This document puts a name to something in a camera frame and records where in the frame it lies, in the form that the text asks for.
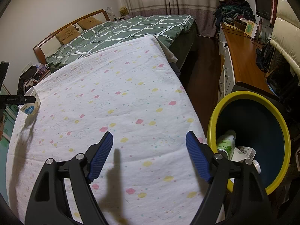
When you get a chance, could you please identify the green drink carton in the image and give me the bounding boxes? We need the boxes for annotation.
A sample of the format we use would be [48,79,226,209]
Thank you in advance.
[217,130,236,160]

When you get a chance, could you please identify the yellow rim trash bin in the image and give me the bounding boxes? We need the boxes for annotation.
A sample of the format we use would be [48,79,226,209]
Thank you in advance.
[207,90,291,194]

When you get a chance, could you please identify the clothes pile on nightstand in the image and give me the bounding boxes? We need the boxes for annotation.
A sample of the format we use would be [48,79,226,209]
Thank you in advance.
[17,64,51,95]

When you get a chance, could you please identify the pink milk carton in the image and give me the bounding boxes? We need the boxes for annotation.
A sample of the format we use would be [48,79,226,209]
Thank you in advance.
[231,146,256,162]

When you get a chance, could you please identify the wooden headboard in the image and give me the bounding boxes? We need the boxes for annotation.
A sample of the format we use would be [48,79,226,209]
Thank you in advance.
[33,9,110,65]

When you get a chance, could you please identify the white floral tablecloth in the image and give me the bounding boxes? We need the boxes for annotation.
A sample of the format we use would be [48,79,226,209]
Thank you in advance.
[6,36,208,224]

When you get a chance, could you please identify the left brown pillow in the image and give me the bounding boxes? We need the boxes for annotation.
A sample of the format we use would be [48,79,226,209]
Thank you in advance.
[55,25,80,45]

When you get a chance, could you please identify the brown pillow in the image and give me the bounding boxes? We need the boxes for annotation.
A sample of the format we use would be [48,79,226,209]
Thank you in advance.
[55,25,80,45]
[77,16,103,30]

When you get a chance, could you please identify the wooden desk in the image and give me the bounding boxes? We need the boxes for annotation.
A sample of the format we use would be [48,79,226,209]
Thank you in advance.
[217,22,278,103]

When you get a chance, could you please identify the right brown pillow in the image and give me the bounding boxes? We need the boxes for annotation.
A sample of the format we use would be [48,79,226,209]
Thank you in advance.
[77,16,103,30]

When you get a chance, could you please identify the bed with green plaid duvet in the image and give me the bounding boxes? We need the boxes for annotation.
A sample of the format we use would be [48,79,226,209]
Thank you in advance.
[46,15,198,72]

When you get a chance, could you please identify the cream puffer jacket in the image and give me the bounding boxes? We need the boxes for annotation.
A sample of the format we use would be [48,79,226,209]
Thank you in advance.
[271,0,300,76]

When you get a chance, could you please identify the dark clothes pile on desk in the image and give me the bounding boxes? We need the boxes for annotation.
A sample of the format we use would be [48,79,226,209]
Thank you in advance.
[214,0,256,27]

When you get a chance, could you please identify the tissue box on far nightstand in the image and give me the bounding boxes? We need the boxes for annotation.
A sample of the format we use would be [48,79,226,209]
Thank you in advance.
[119,7,129,17]

